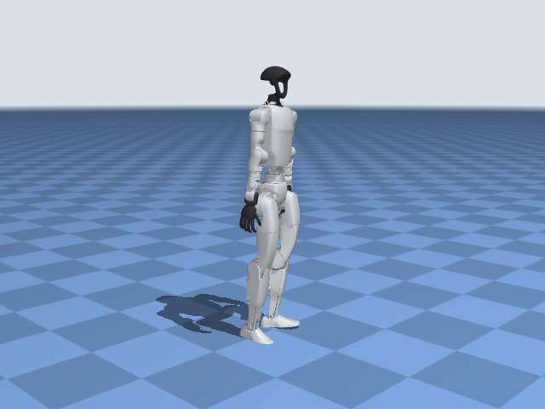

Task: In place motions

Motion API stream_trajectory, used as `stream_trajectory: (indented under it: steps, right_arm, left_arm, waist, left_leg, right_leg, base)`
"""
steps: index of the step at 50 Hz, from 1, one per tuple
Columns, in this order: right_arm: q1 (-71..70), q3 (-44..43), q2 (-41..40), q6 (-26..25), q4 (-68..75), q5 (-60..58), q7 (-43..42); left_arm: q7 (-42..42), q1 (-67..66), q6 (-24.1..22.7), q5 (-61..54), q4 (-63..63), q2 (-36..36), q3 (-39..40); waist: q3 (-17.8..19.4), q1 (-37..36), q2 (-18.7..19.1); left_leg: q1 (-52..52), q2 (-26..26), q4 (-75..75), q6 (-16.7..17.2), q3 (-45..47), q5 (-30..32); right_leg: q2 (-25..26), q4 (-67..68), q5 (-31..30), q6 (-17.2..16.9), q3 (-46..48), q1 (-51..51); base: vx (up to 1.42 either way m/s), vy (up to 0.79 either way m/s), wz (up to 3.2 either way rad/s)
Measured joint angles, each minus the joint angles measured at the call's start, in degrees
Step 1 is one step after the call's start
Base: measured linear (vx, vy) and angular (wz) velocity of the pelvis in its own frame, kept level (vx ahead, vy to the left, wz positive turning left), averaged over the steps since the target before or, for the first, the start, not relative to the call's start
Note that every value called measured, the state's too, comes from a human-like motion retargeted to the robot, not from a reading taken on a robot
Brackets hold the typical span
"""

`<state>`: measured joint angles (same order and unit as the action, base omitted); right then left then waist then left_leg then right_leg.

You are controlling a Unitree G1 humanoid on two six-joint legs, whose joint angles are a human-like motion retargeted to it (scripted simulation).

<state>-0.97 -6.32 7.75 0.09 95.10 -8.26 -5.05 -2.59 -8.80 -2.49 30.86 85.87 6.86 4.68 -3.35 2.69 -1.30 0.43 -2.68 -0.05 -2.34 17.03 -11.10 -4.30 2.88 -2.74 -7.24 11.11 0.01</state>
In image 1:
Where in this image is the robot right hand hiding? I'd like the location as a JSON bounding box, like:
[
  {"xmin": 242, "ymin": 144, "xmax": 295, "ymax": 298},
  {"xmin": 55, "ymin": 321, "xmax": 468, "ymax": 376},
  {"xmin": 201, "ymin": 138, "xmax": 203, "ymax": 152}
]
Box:
[{"xmin": 239, "ymin": 193, "xmax": 261, "ymax": 233}]

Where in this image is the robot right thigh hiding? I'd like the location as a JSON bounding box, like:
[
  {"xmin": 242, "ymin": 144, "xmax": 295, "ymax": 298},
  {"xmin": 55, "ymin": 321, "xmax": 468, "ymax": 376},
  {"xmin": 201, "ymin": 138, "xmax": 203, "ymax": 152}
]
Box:
[{"xmin": 251, "ymin": 192, "xmax": 279, "ymax": 277}]

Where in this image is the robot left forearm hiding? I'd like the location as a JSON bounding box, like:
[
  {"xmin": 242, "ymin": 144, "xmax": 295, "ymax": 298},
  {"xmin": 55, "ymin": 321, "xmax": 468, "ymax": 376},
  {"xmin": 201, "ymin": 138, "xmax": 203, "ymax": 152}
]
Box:
[{"xmin": 281, "ymin": 158, "xmax": 294, "ymax": 187}]

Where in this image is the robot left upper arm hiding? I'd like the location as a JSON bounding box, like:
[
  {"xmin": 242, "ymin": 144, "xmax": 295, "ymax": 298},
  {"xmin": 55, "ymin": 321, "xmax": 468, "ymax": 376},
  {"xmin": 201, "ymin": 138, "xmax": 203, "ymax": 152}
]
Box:
[{"xmin": 290, "ymin": 110, "xmax": 297, "ymax": 158}]

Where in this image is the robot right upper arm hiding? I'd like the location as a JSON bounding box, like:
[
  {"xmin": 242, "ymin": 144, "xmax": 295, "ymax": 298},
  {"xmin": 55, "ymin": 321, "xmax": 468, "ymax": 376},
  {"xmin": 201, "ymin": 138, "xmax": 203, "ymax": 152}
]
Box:
[{"xmin": 249, "ymin": 108, "xmax": 269, "ymax": 164}]

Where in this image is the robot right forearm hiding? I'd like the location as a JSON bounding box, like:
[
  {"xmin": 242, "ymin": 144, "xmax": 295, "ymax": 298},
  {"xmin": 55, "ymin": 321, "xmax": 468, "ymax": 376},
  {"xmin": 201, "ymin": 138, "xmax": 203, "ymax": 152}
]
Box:
[{"xmin": 245, "ymin": 150, "xmax": 263, "ymax": 201}]

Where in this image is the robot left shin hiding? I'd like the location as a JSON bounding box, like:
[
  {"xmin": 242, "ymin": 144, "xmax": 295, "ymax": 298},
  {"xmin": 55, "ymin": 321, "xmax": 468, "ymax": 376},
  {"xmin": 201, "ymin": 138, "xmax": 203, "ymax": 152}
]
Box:
[{"xmin": 267, "ymin": 259, "xmax": 290, "ymax": 319}]

